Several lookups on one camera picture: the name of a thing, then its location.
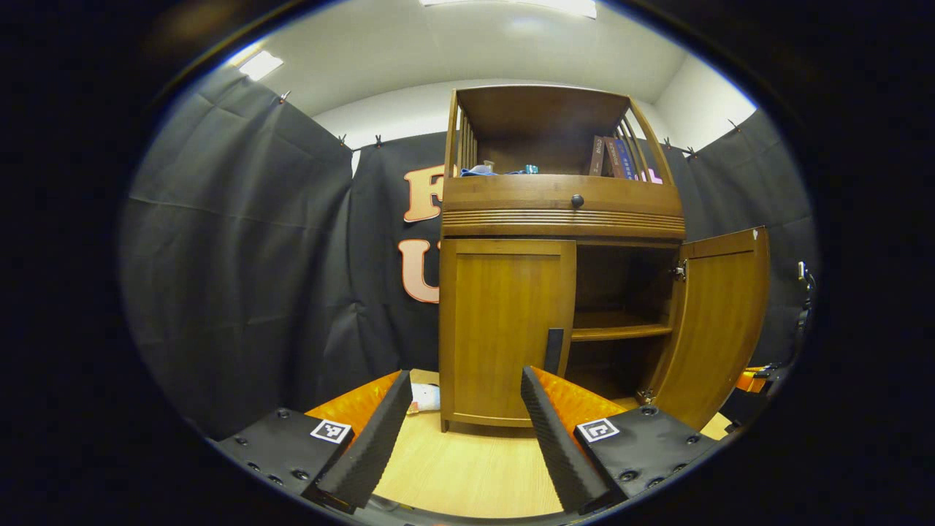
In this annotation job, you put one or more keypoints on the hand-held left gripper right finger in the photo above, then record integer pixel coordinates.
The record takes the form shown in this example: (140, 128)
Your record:
(555, 446)

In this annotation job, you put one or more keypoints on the large ceiling light panel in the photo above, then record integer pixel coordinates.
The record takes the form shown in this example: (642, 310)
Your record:
(540, 4)

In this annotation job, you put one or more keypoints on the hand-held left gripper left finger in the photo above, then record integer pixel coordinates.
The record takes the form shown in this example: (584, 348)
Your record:
(372, 446)

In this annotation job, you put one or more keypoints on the wooden drawer with black knob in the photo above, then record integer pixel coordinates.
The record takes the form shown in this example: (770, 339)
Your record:
(511, 193)

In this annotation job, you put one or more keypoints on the white soft object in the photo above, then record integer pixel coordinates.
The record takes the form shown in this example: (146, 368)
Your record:
(426, 398)

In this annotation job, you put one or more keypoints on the small ceiling light panel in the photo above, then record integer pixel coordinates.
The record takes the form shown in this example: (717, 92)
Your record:
(260, 65)

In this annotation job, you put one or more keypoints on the blue cloth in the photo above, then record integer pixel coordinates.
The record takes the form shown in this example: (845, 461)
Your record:
(475, 172)

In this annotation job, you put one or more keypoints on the wooden cabinet door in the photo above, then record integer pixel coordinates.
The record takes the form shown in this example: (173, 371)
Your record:
(504, 329)
(716, 329)

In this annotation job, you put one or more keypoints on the dark red hardcover book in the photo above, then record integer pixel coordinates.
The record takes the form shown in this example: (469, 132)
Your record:
(612, 157)

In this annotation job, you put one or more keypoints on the blue hardcover book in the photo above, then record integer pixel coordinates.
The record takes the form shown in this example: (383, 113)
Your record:
(625, 159)

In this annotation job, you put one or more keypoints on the black backdrop cloth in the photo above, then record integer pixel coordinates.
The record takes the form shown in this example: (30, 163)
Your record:
(241, 256)

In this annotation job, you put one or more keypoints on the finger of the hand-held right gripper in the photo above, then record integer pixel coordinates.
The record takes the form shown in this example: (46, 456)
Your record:
(752, 381)

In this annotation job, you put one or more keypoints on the brown hardcover book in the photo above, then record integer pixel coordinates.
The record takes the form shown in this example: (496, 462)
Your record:
(597, 155)

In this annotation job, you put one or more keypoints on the wooden double-door shoe cabinet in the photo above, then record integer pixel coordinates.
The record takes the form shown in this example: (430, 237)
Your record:
(540, 117)

